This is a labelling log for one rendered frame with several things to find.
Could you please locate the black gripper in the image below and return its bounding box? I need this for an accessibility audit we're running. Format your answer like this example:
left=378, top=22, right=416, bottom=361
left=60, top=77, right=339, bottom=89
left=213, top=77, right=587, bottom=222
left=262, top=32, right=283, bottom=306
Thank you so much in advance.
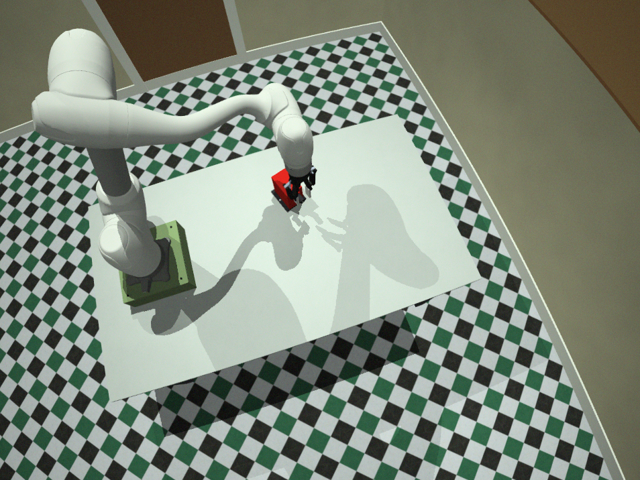
left=283, top=165, right=317, bottom=205

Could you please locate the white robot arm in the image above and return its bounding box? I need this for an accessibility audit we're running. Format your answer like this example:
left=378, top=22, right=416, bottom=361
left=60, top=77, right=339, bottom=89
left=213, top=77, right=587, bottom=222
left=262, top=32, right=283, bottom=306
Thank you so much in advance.
left=32, top=29, right=313, bottom=294

